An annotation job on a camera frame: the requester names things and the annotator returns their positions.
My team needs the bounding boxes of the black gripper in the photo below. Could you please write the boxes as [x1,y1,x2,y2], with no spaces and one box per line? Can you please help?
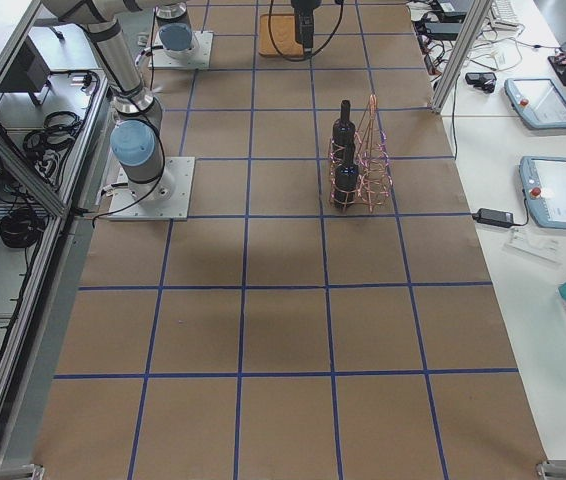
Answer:
[291,0,321,54]

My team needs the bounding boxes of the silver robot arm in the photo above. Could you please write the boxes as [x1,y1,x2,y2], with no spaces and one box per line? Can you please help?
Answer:
[155,2,197,58]
[43,1,194,201]

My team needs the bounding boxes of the wooden tray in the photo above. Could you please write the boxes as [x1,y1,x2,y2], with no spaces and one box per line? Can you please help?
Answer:
[258,14,303,59]

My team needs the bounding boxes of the dark wine bottle far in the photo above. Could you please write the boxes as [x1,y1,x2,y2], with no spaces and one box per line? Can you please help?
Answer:
[332,99,356,147]

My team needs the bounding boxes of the dark wine bottle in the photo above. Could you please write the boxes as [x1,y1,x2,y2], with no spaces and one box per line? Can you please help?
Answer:
[332,99,356,147]
[334,144,359,211]

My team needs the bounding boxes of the dark wine bottle near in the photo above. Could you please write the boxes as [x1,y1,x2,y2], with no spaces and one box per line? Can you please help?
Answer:
[334,144,359,211]

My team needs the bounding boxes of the teach pendant far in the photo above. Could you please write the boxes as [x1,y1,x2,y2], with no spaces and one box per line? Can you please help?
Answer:
[504,78,566,130]

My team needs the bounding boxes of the teach pendant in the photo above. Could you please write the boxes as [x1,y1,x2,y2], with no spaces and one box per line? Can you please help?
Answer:
[504,78,566,130]
[519,156,566,229]

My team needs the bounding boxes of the black power adapter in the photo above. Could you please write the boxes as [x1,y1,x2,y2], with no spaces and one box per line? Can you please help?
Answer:
[472,208,515,228]

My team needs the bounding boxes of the teach pendant near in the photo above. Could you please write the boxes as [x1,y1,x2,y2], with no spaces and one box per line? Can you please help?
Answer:
[519,156,566,229]

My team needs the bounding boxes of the clear acrylic holder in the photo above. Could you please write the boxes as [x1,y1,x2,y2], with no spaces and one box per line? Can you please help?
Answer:
[503,228,562,266]

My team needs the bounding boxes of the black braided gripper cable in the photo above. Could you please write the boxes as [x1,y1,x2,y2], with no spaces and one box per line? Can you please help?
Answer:
[268,0,349,63]

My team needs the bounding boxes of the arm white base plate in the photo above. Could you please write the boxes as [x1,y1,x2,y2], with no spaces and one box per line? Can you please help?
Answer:
[108,157,196,221]
[150,31,214,70]

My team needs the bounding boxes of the copper wire bottle basket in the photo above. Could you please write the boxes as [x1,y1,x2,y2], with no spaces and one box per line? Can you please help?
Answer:
[328,94,393,213]

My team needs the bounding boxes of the aluminium frame post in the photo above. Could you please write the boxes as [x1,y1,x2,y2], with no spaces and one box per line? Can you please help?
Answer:
[431,0,491,114]

